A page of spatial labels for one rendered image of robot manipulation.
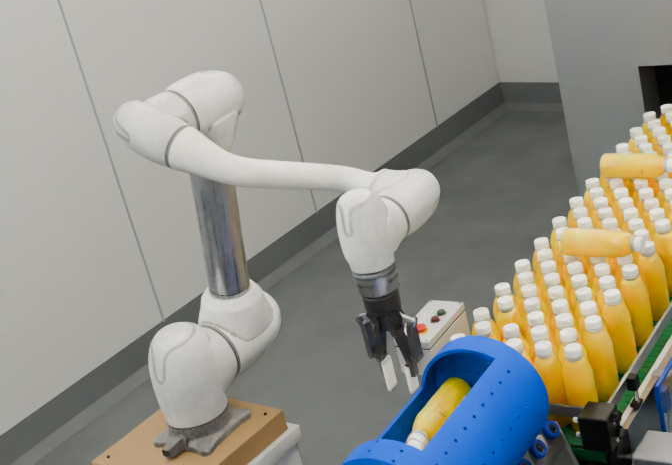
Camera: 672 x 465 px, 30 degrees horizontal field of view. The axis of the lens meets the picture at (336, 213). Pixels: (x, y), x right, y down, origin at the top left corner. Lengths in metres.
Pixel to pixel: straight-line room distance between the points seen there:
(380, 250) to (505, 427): 0.48
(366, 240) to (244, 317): 0.68
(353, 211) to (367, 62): 4.48
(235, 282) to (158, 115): 0.51
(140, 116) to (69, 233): 2.80
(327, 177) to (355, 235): 0.22
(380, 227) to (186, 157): 0.46
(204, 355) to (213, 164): 0.54
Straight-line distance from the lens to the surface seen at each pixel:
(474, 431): 2.57
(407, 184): 2.53
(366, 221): 2.40
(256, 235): 6.25
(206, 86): 2.79
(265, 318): 3.07
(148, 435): 3.15
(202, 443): 2.99
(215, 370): 2.97
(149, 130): 2.67
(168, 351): 2.93
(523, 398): 2.71
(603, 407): 2.90
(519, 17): 7.66
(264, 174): 2.59
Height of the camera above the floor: 2.59
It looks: 22 degrees down
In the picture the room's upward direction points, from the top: 15 degrees counter-clockwise
